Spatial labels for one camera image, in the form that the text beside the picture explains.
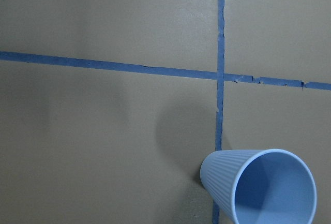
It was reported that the blue ribbed cup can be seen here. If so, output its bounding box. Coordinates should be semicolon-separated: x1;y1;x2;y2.
200;149;317;223

